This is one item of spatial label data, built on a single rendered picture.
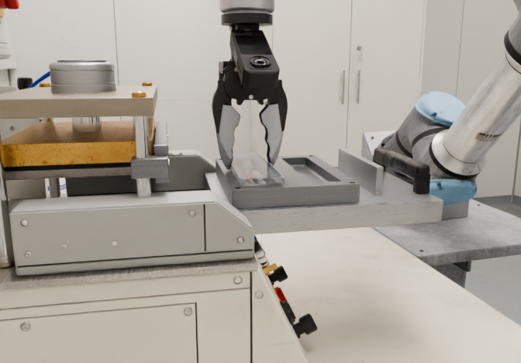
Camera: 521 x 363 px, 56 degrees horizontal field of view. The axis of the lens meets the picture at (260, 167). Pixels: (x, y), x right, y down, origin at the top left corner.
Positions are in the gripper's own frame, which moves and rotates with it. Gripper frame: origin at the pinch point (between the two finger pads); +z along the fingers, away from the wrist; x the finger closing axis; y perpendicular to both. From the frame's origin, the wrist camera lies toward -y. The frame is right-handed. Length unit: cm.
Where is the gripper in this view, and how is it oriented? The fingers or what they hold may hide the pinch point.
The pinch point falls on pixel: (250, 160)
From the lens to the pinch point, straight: 69.0
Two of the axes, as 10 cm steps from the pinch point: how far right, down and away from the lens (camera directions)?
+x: -9.8, 0.4, -1.9
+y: -1.9, -2.0, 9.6
